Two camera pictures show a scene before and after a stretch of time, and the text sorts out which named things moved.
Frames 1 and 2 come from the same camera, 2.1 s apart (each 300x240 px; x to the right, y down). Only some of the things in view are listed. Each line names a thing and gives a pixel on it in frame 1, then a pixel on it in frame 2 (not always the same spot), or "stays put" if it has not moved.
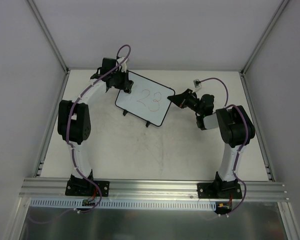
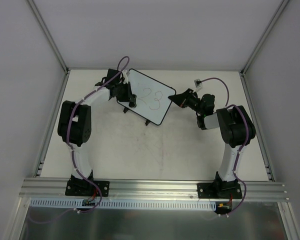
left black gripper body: [123, 81] → [126, 95]
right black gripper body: [185, 99] stays put
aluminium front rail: [153, 189] stays put
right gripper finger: [179, 99] stays put
